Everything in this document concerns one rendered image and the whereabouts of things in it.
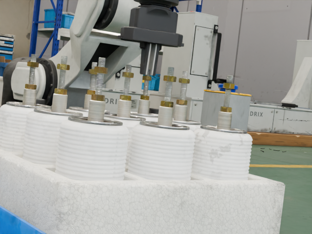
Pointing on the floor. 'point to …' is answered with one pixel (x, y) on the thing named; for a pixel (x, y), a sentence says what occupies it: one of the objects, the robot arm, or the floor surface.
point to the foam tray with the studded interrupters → (138, 202)
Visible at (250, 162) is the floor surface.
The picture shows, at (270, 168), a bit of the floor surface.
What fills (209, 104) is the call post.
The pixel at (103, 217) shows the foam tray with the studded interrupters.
